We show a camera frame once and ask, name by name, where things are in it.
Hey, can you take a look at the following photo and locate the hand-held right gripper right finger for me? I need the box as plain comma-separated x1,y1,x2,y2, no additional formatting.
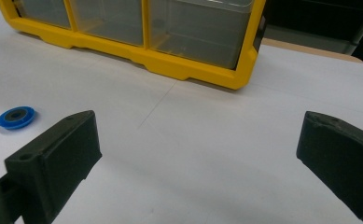
296,110,363,224

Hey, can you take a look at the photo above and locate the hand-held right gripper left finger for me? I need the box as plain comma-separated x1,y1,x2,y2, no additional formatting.
4,109,103,224

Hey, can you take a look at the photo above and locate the blue disc with grey ring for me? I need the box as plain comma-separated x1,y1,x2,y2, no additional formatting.
0,105,36,131

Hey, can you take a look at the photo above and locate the yellow black drawer organizer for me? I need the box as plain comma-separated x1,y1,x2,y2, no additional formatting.
0,0,267,91

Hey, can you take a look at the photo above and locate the wooden table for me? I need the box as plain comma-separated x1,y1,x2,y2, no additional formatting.
261,37,363,64

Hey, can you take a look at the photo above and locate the set of clear drawers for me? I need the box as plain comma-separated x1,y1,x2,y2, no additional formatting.
14,0,254,70

